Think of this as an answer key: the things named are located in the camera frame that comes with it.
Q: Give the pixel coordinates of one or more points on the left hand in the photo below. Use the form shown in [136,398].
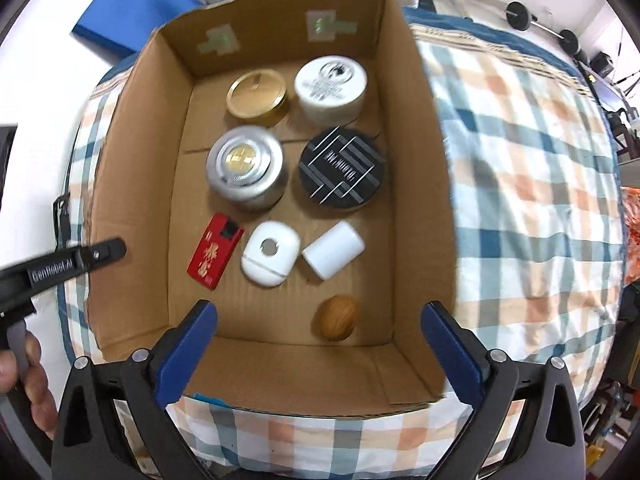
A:
[35,382]

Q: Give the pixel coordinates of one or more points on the gold round tin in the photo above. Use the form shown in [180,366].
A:
[259,97]

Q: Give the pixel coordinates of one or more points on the plaid tablecloth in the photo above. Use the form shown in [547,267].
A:
[534,193]

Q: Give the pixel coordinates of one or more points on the black strap buckle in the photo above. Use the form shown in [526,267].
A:
[61,220]

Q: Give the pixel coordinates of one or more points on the red lighter box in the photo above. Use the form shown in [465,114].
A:
[215,250]

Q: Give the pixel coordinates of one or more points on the white cream jar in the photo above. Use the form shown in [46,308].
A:
[331,90]

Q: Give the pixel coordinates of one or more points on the brown walnut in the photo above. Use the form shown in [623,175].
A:
[338,317]

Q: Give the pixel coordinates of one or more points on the blue foam mat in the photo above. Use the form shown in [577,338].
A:
[123,27]

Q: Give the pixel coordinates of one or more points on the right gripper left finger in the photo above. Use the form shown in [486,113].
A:
[91,442]

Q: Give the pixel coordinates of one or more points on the small black dumbbell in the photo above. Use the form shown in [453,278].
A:
[520,18]

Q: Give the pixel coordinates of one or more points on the silver round jar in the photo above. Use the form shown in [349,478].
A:
[246,166]

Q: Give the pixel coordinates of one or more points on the white rounded case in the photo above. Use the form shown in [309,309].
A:
[270,253]

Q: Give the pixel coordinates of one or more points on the orange floral cloth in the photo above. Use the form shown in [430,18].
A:
[631,203]

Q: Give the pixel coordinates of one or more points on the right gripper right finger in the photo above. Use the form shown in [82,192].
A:
[548,442]

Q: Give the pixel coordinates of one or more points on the white cylinder container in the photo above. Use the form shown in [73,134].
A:
[334,250]

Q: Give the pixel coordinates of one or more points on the brown cardboard box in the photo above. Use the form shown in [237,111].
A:
[267,354]

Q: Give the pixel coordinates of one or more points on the black patterned round tin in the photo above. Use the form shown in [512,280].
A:
[341,168]

